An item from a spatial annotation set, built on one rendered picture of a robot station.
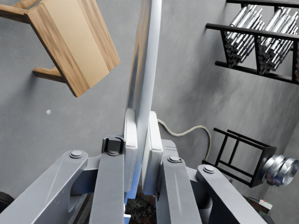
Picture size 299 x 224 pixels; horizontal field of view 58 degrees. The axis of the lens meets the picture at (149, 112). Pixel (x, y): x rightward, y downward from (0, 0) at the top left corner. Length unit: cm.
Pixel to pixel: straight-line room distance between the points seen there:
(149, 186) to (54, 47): 83
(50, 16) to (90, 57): 20
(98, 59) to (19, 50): 37
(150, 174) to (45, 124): 127
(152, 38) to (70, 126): 133
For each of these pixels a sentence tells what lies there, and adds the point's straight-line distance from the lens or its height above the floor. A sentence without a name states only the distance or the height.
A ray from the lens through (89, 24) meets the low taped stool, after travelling 102.
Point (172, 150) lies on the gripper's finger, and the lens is 17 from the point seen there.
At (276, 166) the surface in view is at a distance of 275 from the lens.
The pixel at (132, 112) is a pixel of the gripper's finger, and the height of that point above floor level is 102.
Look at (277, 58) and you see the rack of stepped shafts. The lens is 219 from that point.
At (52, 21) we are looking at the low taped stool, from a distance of 94.
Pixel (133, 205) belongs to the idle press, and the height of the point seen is 30.
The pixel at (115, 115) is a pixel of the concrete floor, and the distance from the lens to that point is 167.
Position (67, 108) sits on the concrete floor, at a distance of 145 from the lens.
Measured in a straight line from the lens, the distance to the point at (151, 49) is 19.
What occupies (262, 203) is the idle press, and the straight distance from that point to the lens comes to 360.
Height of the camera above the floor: 116
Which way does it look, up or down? 38 degrees down
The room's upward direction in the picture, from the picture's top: 113 degrees clockwise
